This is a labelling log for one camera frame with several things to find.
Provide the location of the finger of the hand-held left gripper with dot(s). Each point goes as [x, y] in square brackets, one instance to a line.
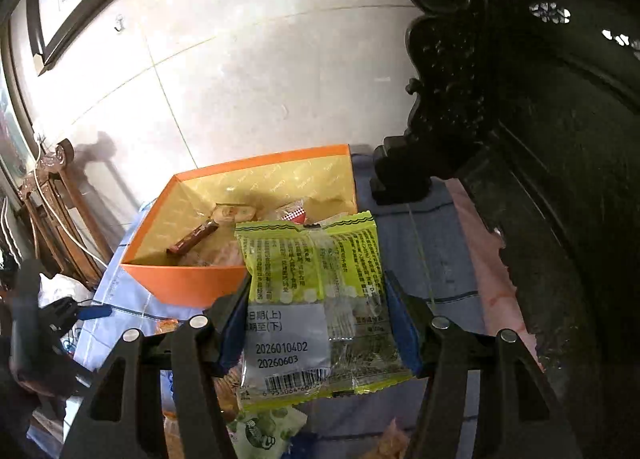
[95, 312]

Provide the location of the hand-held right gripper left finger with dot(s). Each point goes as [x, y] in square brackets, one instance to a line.
[234, 334]

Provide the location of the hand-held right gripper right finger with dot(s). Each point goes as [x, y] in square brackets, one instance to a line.
[403, 334]

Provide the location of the orange cardboard box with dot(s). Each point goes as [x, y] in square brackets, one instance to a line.
[190, 284]

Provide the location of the green snack packet white label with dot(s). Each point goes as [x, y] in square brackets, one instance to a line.
[305, 284]

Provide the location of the white plastic bag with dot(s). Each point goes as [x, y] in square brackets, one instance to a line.
[62, 286]

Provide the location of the orange snack packet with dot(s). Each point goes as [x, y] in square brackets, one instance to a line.
[392, 444]
[167, 325]
[227, 389]

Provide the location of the green pea snack packet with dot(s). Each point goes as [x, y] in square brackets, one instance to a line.
[265, 431]

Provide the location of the brown snack bar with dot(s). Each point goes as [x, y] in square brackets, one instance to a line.
[192, 239]

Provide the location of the pink cloth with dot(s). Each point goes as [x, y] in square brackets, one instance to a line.
[492, 259]

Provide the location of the round beige snack packet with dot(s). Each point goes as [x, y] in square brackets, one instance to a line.
[234, 213]

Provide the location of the red white snack packet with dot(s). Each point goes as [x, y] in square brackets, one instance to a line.
[292, 213]

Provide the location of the dark carved wooden chair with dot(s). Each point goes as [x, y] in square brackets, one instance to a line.
[540, 139]

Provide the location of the colourful wall picture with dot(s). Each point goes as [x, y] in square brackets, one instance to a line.
[11, 131]

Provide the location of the wall hook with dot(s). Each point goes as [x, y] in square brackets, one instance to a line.
[118, 24]

